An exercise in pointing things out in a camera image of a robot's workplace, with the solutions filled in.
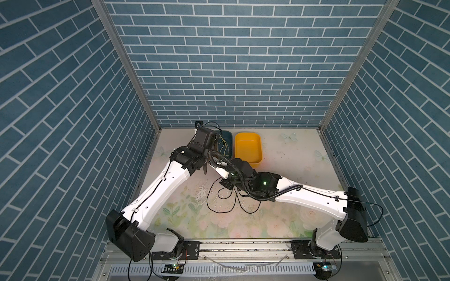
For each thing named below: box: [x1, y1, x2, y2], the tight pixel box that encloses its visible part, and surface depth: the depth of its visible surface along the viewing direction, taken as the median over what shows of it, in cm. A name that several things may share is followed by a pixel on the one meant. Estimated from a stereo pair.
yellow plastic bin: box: [234, 131, 264, 169], surface depth 110 cm
